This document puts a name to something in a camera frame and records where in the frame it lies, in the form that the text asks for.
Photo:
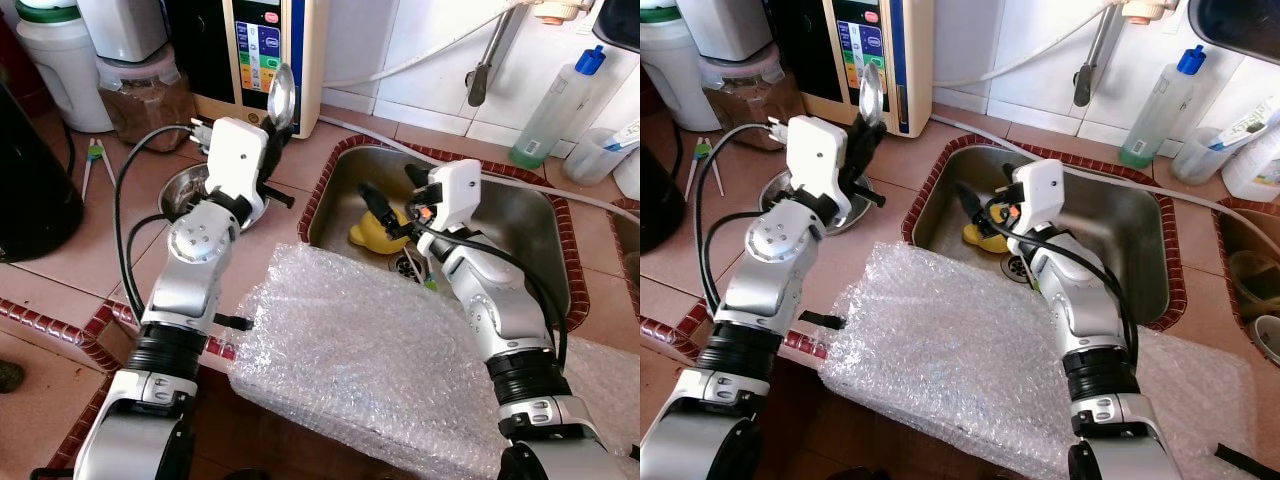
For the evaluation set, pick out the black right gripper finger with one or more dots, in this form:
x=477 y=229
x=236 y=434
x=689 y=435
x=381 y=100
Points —
x=380 y=208
x=1011 y=175
x=972 y=206
x=419 y=178

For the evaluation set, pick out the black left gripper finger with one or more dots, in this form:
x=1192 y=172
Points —
x=864 y=130
x=275 y=135

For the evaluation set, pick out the steel spoon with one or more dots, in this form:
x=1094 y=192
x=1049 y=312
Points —
x=872 y=95
x=283 y=95

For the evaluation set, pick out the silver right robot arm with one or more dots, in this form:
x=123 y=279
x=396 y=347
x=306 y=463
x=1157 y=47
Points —
x=490 y=300
x=1075 y=300

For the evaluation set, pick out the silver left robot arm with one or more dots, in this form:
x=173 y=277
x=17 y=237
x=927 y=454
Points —
x=770 y=290
x=190 y=280

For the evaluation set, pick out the cream water ionizer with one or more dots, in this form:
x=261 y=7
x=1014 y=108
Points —
x=312 y=70
x=920 y=70

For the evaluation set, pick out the round steel plate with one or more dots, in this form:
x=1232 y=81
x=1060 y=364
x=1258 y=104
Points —
x=772 y=190
x=180 y=190

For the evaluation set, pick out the brown powder plastic container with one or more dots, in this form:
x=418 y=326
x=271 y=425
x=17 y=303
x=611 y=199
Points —
x=140 y=105
x=745 y=100

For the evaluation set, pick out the clear soap bottle blue cap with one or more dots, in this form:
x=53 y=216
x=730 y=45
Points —
x=550 y=125
x=1155 y=125

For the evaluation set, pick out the clear bubble wrap sheet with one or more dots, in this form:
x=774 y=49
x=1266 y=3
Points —
x=370 y=360
x=950 y=360

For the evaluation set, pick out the black tape strip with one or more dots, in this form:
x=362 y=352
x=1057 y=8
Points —
x=232 y=322
x=1250 y=462
x=822 y=320

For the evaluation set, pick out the white training chopsticks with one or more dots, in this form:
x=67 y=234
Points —
x=700 y=150
x=93 y=150

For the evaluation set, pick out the white plastic box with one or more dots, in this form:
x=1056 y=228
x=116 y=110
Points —
x=725 y=28
x=120 y=30

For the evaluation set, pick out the clear plastic measuring cup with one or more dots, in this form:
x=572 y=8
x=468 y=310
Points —
x=592 y=160
x=1200 y=160

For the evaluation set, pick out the white canister green band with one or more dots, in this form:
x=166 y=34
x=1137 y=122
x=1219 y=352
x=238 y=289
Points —
x=675 y=80
x=60 y=80

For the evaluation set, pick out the white toothbrush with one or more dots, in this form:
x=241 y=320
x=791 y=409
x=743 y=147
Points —
x=1238 y=132
x=622 y=138

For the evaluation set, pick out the black kettle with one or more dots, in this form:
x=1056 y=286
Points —
x=35 y=190
x=657 y=205

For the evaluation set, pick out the white plastic jug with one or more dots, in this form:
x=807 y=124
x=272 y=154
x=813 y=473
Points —
x=1258 y=170
x=630 y=175

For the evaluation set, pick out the black frying pan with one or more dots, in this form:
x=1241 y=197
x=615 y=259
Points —
x=620 y=20
x=1240 y=25

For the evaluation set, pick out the clear glass bowl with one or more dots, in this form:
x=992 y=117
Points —
x=1255 y=285

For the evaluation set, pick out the white ceramic bowl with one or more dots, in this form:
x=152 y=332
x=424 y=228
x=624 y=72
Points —
x=1268 y=340

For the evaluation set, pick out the dark round object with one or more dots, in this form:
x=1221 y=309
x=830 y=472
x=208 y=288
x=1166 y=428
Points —
x=10 y=376

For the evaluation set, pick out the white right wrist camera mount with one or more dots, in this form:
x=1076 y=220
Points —
x=458 y=190
x=1040 y=190

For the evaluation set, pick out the chrome wall faucet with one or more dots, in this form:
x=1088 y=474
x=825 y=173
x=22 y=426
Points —
x=1085 y=85
x=480 y=85

